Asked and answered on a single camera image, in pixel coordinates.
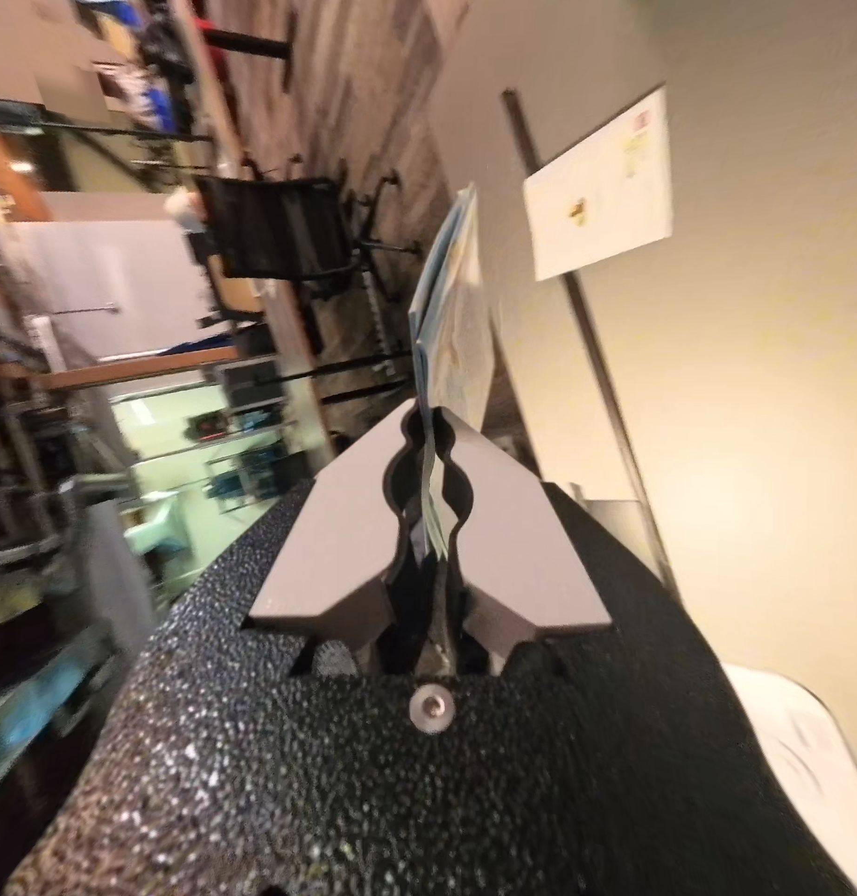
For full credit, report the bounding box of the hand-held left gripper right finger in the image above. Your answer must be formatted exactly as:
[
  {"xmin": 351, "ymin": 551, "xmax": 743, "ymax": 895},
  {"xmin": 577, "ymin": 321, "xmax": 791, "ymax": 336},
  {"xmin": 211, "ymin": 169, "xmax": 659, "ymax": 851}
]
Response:
[{"xmin": 432, "ymin": 406, "xmax": 613, "ymax": 674}]

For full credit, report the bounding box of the black mesh office chair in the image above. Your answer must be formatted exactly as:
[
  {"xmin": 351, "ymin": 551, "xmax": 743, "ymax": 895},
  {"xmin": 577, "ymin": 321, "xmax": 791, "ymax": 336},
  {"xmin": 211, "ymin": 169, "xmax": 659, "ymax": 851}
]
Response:
[{"xmin": 192, "ymin": 164, "xmax": 424, "ymax": 303}]

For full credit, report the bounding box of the white card with clear blister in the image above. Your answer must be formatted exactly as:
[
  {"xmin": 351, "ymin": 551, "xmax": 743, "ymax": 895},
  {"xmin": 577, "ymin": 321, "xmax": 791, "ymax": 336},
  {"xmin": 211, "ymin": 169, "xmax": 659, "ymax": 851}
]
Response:
[{"xmin": 721, "ymin": 664, "xmax": 857, "ymax": 896}]

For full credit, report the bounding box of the white cabinet panel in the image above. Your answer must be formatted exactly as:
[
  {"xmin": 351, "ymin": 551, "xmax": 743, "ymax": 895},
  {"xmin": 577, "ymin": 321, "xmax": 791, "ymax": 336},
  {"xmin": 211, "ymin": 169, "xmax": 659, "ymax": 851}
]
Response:
[{"xmin": 0, "ymin": 218, "xmax": 216, "ymax": 366}]

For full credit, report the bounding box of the white printed paper sheet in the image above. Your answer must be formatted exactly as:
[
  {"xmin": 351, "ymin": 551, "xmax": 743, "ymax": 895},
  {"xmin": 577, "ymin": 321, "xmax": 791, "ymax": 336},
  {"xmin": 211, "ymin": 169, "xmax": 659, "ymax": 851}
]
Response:
[{"xmin": 521, "ymin": 84, "xmax": 676, "ymax": 282}]

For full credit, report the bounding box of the wooden desk top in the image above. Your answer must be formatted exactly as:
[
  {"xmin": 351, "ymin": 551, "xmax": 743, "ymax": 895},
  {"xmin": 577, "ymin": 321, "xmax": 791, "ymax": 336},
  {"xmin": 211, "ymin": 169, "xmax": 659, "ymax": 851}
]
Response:
[{"xmin": 33, "ymin": 344, "xmax": 284, "ymax": 393}]

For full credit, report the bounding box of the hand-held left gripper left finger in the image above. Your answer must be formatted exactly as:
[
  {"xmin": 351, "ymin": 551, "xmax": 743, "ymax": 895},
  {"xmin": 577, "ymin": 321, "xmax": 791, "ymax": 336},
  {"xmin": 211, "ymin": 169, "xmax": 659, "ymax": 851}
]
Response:
[{"xmin": 248, "ymin": 402, "xmax": 429, "ymax": 651}]

